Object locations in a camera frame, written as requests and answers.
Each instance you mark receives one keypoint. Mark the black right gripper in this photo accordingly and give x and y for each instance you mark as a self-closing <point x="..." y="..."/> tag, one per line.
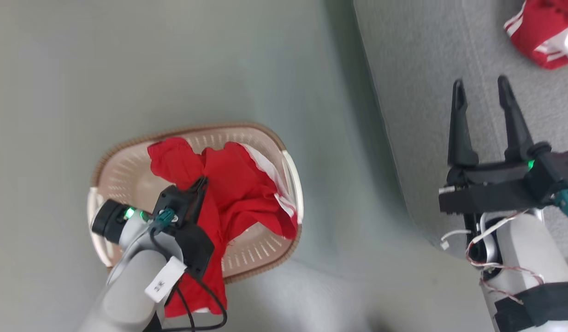
<point x="487" y="193"/>

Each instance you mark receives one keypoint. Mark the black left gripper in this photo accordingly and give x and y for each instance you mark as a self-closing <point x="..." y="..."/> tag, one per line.
<point x="196" y="251"/>

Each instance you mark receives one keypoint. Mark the red shorts with white stripes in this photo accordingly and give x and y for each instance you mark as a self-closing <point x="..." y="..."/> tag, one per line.
<point x="238" y="184"/>

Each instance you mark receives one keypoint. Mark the red basketball jersey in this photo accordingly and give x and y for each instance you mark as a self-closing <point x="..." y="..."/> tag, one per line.
<point x="537" y="32"/>

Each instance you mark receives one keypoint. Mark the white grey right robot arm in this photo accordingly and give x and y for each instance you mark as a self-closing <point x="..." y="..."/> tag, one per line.
<point x="528" y="249"/>

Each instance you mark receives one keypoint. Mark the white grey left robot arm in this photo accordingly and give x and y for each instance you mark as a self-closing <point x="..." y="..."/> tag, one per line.
<point x="127" y="295"/>

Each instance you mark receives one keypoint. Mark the grey fabric sofa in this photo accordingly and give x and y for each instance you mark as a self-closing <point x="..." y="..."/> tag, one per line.
<point x="413" y="69"/>

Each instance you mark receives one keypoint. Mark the cream perforated laundry basket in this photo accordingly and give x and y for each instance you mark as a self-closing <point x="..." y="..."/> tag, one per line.
<point x="127" y="170"/>

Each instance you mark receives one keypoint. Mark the teal left camera connector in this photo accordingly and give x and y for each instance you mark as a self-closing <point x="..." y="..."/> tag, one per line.
<point x="164" y="217"/>

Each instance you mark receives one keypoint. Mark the teal camera connector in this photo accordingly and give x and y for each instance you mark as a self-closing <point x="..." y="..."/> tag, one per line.
<point x="567" y="203"/>
<point x="164" y="217"/>

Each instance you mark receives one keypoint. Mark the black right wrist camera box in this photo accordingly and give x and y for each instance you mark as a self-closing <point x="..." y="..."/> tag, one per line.
<point x="558" y="173"/>

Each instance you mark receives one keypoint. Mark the teal right camera connector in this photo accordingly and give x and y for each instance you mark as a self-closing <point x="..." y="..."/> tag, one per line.
<point x="567" y="203"/>

